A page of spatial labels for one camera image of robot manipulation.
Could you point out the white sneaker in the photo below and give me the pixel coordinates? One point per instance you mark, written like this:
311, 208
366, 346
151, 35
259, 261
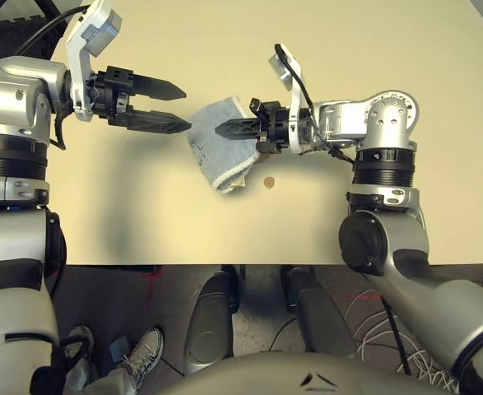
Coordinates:
144, 354

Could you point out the grey trouser leg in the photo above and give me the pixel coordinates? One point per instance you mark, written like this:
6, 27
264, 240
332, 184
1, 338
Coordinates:
101, 382

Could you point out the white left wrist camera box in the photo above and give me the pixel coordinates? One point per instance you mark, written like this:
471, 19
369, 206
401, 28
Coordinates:
78, 45

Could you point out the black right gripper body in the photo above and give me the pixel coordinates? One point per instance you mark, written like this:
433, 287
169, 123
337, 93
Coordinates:
276, 127

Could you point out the beige robot torso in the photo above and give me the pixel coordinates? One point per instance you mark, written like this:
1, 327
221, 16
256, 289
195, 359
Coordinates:
266, 376

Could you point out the blue-grey floor pedal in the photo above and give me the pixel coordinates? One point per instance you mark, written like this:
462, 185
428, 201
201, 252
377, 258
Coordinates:
120, 347

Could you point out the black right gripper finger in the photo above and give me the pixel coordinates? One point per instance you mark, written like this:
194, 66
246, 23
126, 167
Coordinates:
239, 128

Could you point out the blue-grey terry rag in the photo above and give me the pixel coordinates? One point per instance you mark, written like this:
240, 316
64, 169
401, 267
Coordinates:
220, 156

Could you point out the grey robot leg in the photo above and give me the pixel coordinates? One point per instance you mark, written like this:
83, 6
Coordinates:
319, 312
210, 317

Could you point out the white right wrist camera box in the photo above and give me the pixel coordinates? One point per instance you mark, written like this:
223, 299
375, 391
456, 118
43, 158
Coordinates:
296, 88

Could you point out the black metal frame beam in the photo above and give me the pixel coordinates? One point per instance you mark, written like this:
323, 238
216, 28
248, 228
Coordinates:
45, 8

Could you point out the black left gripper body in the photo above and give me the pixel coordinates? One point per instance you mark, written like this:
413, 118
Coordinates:
109, 88

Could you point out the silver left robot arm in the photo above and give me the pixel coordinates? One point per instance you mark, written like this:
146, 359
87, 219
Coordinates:
10, 255

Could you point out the small brown water drop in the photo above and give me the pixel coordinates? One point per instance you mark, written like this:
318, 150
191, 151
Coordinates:
270, 182

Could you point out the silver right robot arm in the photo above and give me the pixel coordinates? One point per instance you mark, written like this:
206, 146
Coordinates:
389, 119

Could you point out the grey robot left leg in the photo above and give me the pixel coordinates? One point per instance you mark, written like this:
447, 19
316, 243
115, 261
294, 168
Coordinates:
210, 317

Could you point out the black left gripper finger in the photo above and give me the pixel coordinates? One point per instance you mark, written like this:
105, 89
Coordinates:
159, 121
156, 88

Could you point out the grey robot right leg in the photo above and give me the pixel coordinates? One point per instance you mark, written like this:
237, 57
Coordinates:
319, 312

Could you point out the black foam floor mat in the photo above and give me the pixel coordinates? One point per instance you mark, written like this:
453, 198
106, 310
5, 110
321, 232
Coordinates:
15, 37

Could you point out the grey worn sneaker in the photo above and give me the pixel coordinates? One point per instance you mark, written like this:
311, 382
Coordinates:
78, 345

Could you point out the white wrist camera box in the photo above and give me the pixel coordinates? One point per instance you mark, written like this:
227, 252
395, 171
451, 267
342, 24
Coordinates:
296, 88
78, 45

